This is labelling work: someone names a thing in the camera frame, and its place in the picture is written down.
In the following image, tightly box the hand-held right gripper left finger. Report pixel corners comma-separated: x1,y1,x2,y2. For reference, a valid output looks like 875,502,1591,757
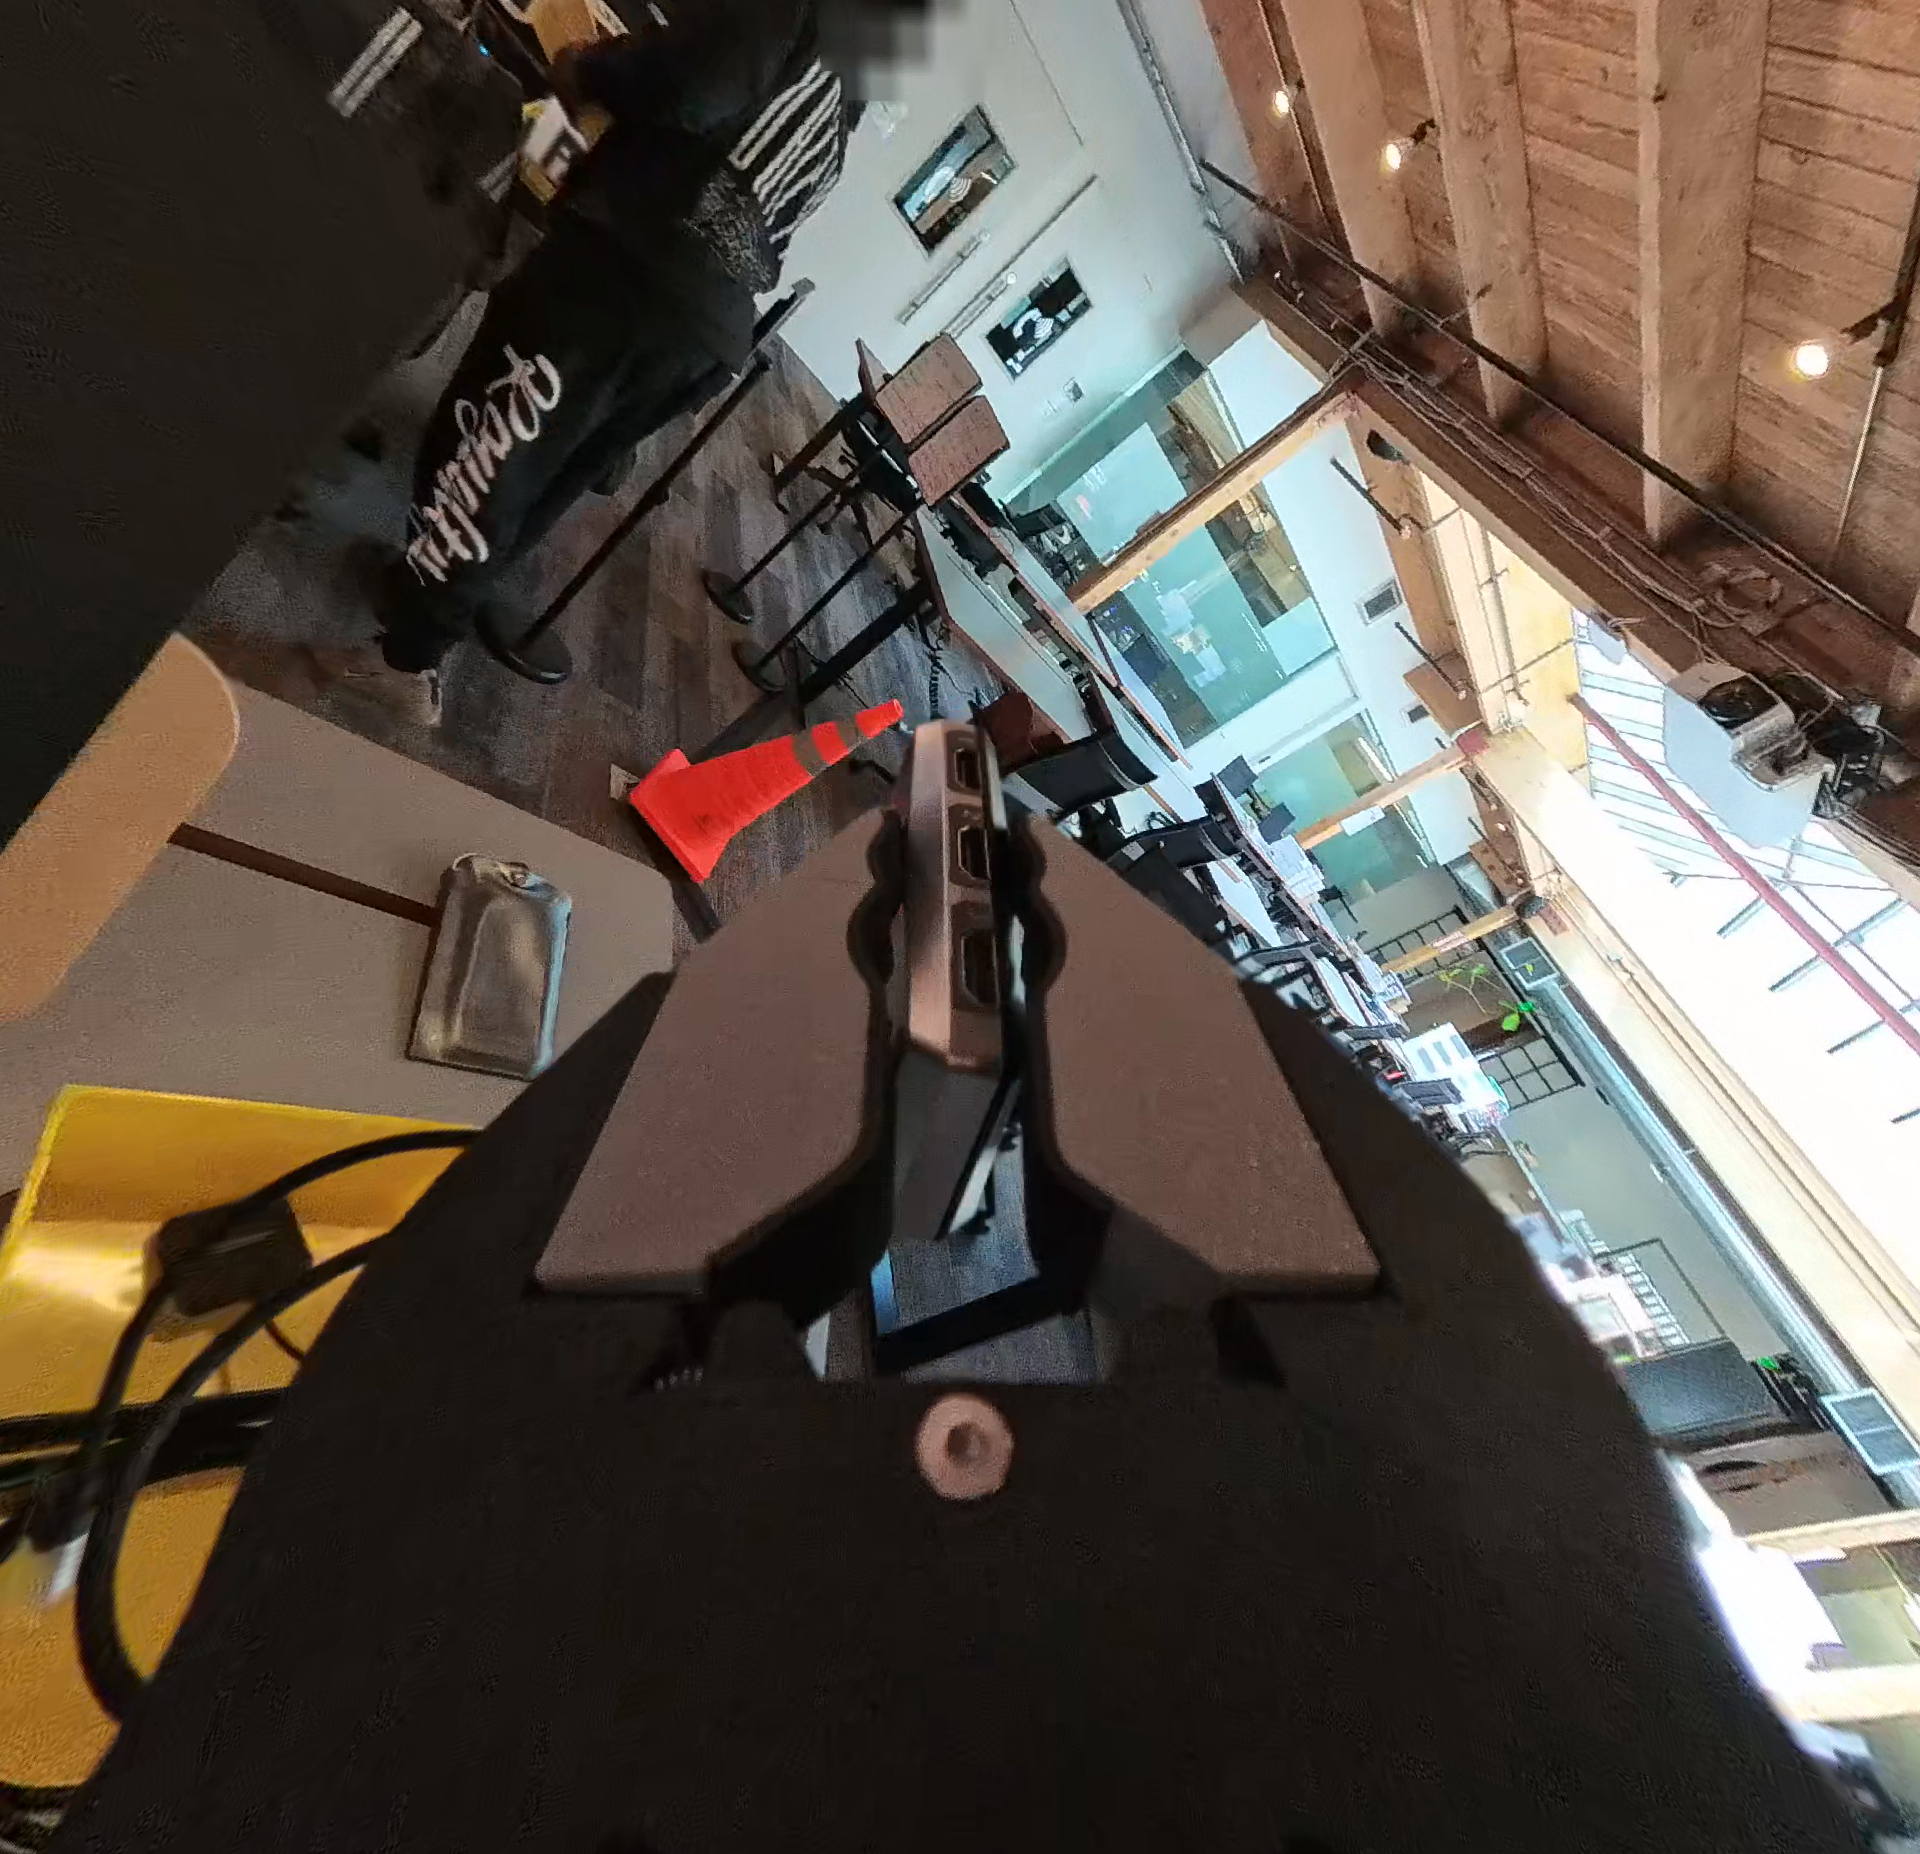
536,807,903,1321

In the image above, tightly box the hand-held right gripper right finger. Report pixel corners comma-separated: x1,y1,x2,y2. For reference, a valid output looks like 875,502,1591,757
1020,816,1379,1321

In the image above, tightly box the grey HDMI hub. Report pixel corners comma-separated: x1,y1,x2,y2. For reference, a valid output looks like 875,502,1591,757
892,717,1037,1239

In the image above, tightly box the yellow plastic bin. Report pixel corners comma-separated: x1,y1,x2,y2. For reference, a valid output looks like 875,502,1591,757
0,1086,497,1755

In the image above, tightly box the silver flat pouch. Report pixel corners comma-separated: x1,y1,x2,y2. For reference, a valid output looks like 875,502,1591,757
405,852,576,1083

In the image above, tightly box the orange traffic cone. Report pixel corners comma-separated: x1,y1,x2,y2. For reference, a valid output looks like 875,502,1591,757
626,700,909,884

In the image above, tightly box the white ceiling projector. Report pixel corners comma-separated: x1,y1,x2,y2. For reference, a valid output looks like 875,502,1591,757
1662,660,1920,852

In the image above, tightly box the wooden bar stool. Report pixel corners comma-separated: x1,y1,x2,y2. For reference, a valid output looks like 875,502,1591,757
840,395,1004,535
772,335,984,512

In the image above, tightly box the wooden book stand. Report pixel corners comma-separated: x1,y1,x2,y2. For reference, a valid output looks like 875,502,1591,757
0,0,526,1021

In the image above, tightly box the black stanchion post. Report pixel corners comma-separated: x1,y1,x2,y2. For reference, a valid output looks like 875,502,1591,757
734,524,945,693
704,437,903,626
476,339,769,685

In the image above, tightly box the thin black cable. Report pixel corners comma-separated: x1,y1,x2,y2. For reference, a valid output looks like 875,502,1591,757
72,1126,486,1728

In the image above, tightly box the framed wall picture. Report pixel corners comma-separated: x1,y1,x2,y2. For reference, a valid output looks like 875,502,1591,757
892,103,1013,254
981,256,1086,372

